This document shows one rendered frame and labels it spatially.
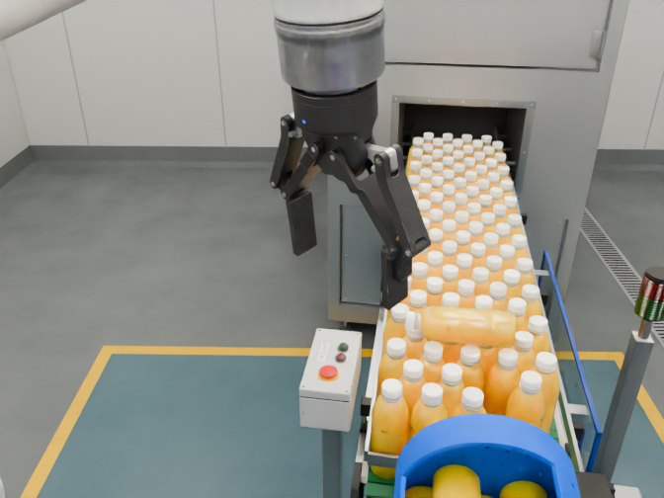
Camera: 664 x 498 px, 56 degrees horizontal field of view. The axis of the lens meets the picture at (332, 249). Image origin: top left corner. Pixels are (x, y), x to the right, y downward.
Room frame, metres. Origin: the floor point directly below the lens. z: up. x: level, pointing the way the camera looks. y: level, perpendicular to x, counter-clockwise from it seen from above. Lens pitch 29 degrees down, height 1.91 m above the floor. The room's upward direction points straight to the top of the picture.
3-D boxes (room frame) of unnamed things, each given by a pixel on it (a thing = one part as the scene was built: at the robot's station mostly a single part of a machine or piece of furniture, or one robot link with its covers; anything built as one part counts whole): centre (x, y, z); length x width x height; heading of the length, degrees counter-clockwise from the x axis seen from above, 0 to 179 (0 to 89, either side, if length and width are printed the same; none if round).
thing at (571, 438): (1.60, -0.59, 0.96); 1.60 x 0.01 x 0.03; 171
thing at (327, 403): (1.01, 0.00, 1.05); 0.20 x 0.10 x 0.10; 171
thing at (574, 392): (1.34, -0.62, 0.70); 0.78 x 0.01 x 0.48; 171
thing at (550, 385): (0.99, -0.43, 1.00); 0.07 x 0.07 x 0.20
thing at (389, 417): (0.90, -0.11, 1.00); 0.07 x 0.07 x 0.20
